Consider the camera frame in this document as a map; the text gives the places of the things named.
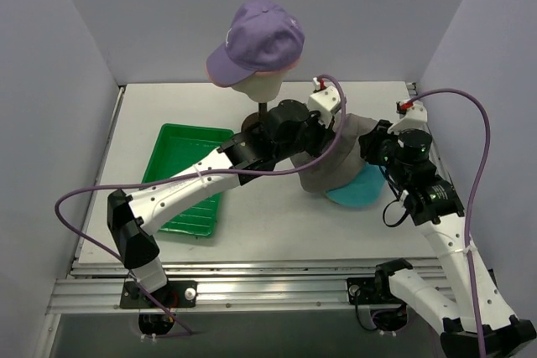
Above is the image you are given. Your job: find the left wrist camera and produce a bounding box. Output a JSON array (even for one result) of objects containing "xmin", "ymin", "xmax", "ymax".
[{"xmin": 306, "ymin": 77, "xmax": 341, "ymax": 128}]

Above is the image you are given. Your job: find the teal cap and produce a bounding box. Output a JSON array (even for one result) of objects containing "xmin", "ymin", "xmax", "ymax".
[{"xmin": 326, "ymin": 164, "xmax": 385, "ymax": 209}]

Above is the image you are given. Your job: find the grey cap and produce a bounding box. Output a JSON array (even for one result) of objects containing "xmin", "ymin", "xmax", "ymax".
[{"xmin": 298, "ymin": 113, "xmax": 378, "ymax": 194}]

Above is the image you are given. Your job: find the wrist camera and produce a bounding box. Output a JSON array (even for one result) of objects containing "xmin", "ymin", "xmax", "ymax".
[
  {"xmin": 388, "ymin": 100, "xmax": 428, "ymax": 134},
  {"xmin": 306, "ymin": 77, "xmax": 341, "ymax": 128}
]

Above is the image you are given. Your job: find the mannequin head stand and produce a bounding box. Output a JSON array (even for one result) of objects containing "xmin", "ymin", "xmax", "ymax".
[{"xmin": 232, "ymin": 70, "xmax": 287, "ymax": 131}]

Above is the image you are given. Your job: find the pink baseball cap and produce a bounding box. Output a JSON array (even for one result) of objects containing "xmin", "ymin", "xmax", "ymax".
[{"xmin": 205, "ymin": 58, "xmax": 300, "ymax": 88}]

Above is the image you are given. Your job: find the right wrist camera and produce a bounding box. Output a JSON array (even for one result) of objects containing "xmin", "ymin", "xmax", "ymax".
[{"xmin": 388, "ymin": 100, "xmax": 428, "ymax": 134}]

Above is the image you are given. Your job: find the green plastic tray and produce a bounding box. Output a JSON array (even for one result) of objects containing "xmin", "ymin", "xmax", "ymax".
[{"xmin": 142, "ymin": 123, "xmax": 233, "ymax": 237}]

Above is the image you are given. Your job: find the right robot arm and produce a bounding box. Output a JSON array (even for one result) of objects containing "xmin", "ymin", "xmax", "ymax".
[{"xmin": 359, "ymin": 120, "xmax": 536, "ymax": 357}]

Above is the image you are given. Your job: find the purple baseball cap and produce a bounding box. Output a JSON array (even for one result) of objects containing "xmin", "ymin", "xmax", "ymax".
[{"xmin": 206, "ymin": 0, "xmax": 305, "ymax": 87}]

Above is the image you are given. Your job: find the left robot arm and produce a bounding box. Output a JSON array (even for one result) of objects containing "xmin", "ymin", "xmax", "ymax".
[{"xmin": 107, "ymin": 96, "xmax": 341, "ymax": 307}]

